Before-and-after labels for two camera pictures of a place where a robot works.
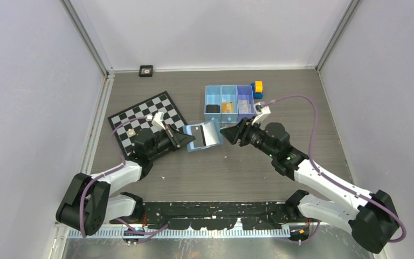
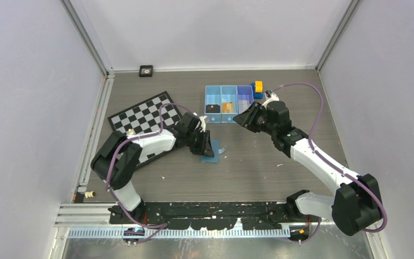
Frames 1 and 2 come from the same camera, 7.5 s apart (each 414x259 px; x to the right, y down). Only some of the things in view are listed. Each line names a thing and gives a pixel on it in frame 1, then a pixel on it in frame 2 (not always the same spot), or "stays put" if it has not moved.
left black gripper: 179,139 to 206,149
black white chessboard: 159,110 stays put
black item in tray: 212,108 stays put
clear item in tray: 244,107 stays put
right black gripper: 240,132 to 247,118
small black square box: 146,70 stays put
